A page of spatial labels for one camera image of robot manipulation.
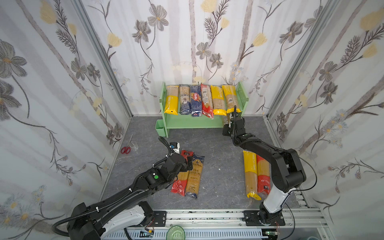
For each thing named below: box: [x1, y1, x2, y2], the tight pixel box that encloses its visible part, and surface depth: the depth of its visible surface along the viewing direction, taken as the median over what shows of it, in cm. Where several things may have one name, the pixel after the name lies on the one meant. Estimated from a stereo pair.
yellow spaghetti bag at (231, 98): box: [222, 85, 242, 114], surface depth 92 cm
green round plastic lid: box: [166, 225, 186, 240], surface depth 71 cm
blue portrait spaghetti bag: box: [179, 84, 192, 115], surface depth 90 cm
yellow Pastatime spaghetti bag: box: [210, 85, 227, 116], surface depth 88 cm
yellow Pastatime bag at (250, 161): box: [243, 150, 262, 201], surface depth 87 cm
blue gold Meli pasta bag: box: [185, 155, 205, 200], surface depth 88 cm
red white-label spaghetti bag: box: [200, 83, 214, 119], surface depth 86 cm
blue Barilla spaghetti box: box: [190, 84, 203, 117], surface depth 87 cm
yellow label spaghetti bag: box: [164, 85, 180, 116], surface depth 90 cm
